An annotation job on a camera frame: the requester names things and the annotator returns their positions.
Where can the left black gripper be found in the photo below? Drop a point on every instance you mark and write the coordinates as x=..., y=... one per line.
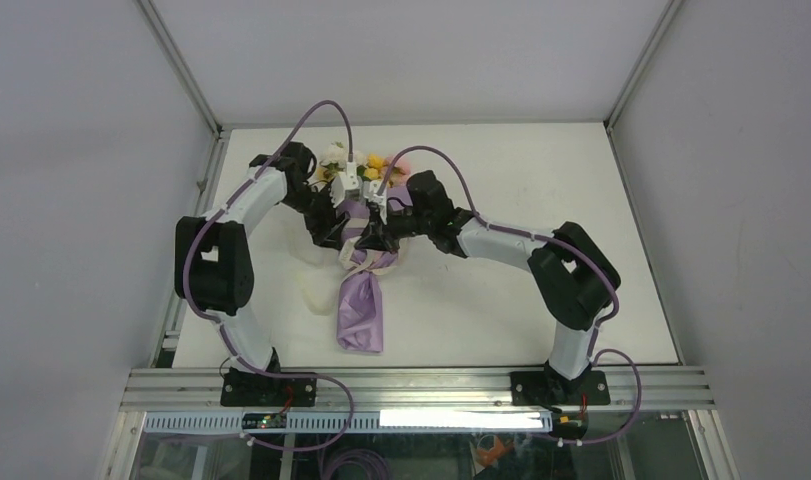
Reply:
x=326, y=227

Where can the aluminium front rail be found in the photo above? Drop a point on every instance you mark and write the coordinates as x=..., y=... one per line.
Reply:
x=660, y=388

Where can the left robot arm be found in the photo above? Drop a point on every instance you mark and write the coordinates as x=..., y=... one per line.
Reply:
x=213, y=269

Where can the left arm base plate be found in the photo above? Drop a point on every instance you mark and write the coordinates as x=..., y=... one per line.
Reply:
x=243, y=389

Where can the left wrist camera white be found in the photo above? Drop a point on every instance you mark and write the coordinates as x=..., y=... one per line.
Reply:
x=346, y=186

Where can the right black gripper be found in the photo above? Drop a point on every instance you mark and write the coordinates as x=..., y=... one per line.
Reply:
x=376, y=238

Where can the cream ribbon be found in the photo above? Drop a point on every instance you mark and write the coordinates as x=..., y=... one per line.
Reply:
x=321, y=282

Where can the white fake flower stem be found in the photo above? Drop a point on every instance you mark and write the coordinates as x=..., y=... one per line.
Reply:
x=336, y=155

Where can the pink purple wrapping paper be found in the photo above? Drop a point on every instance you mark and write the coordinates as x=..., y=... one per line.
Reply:
x=360, y=316

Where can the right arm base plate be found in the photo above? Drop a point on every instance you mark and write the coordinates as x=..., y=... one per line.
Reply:
x=547, y=388

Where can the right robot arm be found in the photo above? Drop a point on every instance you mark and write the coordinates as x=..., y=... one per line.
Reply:
x=574, y=278

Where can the pink fake flower stem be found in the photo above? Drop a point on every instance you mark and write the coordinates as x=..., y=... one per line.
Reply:
x=397, y=173

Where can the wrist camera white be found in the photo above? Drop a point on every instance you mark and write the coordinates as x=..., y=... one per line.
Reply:
x=346, y=186
x=375, y=198

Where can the white led light bar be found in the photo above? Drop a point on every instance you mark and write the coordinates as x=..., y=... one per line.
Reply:
x=441, y=419

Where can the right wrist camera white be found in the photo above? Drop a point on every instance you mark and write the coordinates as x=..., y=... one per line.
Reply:
x=375, y=198

